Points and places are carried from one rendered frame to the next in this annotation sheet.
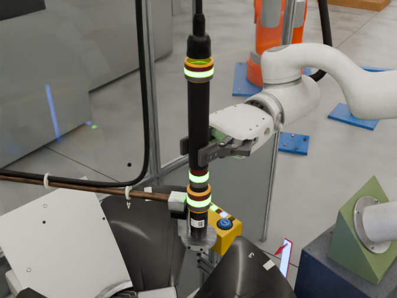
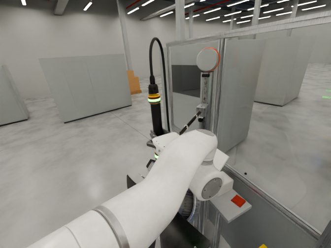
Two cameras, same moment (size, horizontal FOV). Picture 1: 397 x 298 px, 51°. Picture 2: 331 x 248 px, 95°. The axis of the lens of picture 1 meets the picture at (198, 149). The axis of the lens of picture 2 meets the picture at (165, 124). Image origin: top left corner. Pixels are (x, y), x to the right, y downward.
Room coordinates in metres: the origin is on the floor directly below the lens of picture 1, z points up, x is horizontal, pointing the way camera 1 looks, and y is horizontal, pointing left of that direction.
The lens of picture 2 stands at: (0.80, -0.50, 1.94)
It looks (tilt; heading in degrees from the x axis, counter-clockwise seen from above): 25 degrees down; 110
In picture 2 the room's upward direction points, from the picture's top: 4 degrees counter-clockwise
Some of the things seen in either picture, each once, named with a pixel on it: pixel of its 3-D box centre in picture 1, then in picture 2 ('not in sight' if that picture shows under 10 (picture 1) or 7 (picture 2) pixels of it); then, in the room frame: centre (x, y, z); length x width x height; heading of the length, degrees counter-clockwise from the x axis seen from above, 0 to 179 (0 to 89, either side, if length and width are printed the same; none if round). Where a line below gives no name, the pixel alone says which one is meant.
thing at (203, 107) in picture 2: not in sight; (202, 109); (0.70, 0.61, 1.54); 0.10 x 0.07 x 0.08; 79
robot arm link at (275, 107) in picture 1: (262, 116); not in sight; (0.70, -0.12, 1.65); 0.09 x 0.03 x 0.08; 44
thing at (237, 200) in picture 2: not in sight; (238, 200); (1.02, 0.43, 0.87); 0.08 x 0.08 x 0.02; 53
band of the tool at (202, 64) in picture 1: (199, 69); (154, 99); (0.58, 0.00, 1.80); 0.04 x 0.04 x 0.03
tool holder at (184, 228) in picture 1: (193, 219); not in sight; (0.58, 0.01, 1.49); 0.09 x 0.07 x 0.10; 79
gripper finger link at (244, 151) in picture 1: (242, 141); (156, 144); (0.61, -0.08, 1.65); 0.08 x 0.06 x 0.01; 13
